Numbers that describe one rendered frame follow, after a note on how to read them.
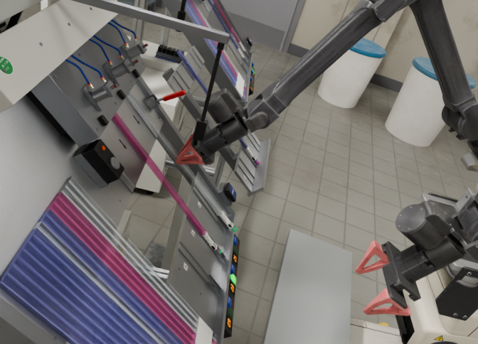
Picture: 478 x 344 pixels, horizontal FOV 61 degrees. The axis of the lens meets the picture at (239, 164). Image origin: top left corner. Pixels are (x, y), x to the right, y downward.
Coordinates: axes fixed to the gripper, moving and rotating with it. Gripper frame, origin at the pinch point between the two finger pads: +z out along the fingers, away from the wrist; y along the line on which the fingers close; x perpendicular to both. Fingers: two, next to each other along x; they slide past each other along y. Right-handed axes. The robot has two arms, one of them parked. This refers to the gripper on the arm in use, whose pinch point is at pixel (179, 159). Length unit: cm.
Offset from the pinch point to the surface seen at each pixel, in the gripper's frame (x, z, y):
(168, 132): -4.8, 1.8, -8.7
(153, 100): -15.3, -2.5, -5.8
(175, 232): 48, 46, -40
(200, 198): 13.2, 2.8, 0.8
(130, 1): -20, 114, -378
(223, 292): 28.3, 4.1, 22.0
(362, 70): 138, -63, -273
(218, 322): 28.1, 5.0, 30.4
